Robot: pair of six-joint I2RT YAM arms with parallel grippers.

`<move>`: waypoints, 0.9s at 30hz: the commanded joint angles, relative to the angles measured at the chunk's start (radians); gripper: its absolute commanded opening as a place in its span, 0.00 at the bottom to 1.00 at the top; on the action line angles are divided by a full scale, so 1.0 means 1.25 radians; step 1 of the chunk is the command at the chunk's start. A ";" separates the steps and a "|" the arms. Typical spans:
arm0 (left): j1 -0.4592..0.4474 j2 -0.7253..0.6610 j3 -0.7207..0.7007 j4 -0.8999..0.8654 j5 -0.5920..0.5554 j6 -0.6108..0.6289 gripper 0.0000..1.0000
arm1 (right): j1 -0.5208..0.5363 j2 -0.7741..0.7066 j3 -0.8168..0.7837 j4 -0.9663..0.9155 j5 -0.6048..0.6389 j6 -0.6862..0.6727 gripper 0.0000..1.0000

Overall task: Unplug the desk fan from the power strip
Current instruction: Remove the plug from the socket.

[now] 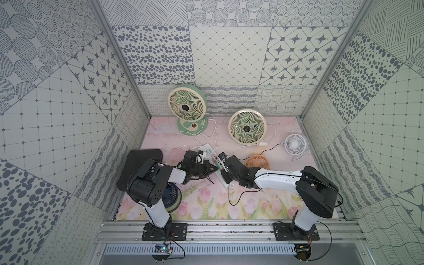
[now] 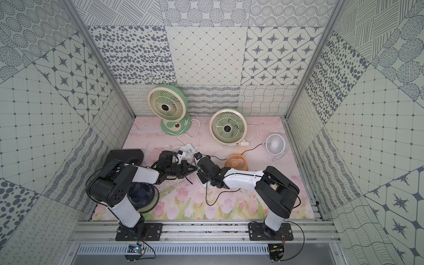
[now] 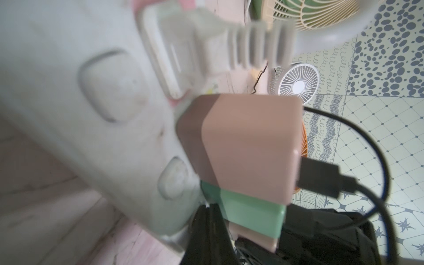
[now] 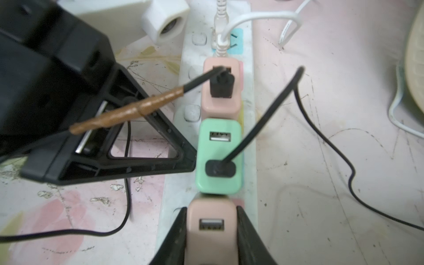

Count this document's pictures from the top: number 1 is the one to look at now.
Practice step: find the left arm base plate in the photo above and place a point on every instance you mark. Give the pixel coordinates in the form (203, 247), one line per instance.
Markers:
(173, 231)

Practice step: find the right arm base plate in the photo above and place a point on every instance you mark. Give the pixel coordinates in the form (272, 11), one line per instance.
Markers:
(290, 232)

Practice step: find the dark blue fan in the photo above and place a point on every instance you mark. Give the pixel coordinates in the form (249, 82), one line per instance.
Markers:
(172, 197)

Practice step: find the green base desk fan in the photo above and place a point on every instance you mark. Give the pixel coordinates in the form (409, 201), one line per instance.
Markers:
(188, 103)

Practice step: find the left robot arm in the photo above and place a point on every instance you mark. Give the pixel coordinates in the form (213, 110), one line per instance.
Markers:
(147, 184)

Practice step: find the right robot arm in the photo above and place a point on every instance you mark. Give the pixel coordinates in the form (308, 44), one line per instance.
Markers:
(317, 192)

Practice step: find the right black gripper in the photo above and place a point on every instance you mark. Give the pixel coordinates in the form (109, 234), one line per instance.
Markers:
(225, 174)

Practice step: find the aluminium rail frame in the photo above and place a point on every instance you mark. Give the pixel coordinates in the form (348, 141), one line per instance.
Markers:
(231, 231)

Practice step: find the small white fan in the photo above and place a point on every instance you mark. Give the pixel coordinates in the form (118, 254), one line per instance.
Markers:
(296, 144)

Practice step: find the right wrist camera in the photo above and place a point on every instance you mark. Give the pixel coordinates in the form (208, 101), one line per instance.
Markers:
(222, 159)

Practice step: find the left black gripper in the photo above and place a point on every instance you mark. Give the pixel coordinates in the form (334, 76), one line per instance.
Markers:
(205, 167)

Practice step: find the cream desk fan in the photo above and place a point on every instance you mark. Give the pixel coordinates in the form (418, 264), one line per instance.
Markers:
(247, 127)

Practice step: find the white power strip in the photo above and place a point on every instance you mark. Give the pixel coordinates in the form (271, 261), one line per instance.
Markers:
(212, 156)

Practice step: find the orange handheld fan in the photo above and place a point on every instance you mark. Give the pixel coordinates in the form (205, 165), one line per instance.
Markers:
(258, 161)

